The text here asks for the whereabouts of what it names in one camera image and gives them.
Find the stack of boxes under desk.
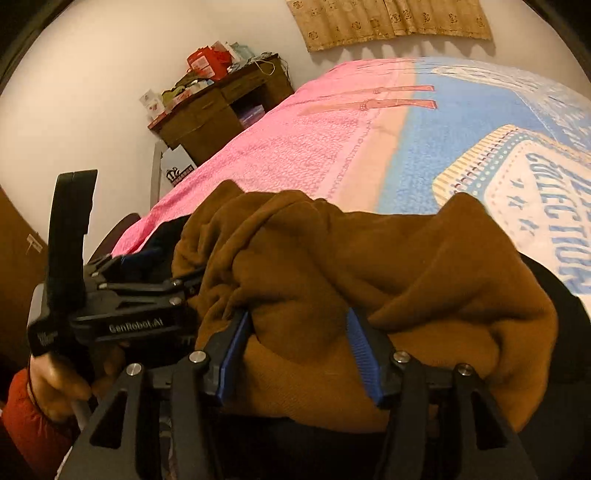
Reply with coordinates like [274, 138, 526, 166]
[238, 105, 267, 126]

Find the bed with pink blue cover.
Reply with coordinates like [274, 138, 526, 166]
[111, 56, 591, 296]

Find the white card box red print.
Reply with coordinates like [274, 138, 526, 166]
[140, 89, 167, 123]

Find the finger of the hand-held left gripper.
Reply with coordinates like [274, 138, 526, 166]
[87, 248, 172, 274]
[93, 269, 206, 306]

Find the black jacket with brown hood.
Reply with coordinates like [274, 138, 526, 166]
[113, 179, 591, 480]

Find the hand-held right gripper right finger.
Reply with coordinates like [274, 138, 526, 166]
[345, 307, 539, 480]

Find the person's left hand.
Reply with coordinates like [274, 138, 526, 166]
[30, 346, 127, 422]

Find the dark maroon chair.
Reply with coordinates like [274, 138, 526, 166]
[90, 212, 142, 267]

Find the person's left forearm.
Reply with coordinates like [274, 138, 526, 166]
[0, 368, 83, 480]

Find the white cable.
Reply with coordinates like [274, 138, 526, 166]
[252, 53, 279, 77]

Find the light blue bag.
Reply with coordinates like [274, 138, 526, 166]
[228, 41, 253, 66]

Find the wooden door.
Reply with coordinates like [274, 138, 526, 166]
[0, 185, 49, 366]

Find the beige floral curtain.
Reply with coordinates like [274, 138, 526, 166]
[286, 0, 494, 53]

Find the grey board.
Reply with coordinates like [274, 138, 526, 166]
[150, 141, 170, 200]

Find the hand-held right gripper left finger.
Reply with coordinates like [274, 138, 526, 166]
[69, 310, 253, 480]

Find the green cloth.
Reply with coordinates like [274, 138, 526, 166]
[161, 78, 200, 100]

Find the red cardboard box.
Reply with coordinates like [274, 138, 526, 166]
[187, 44, 232, 80]

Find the wooden desk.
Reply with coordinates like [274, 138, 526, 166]
[148, 53, 296, 168]

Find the white paper bag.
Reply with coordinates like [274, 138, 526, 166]
[159, 144, 198, 188]

